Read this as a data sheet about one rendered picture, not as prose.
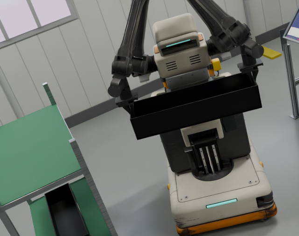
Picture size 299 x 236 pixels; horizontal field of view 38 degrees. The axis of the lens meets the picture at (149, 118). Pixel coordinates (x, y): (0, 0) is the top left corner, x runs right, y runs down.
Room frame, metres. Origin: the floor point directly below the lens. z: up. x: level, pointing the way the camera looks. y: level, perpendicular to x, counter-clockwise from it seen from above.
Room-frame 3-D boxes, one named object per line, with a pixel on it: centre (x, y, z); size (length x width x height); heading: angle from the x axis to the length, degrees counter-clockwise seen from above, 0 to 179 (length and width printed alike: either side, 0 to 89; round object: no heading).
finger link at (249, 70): (1.71, -0.48, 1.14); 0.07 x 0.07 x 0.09; 82
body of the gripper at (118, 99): (1.79, 0.07, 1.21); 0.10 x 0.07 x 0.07; 82
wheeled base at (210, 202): (2.32, -0.29, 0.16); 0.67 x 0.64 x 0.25; 172
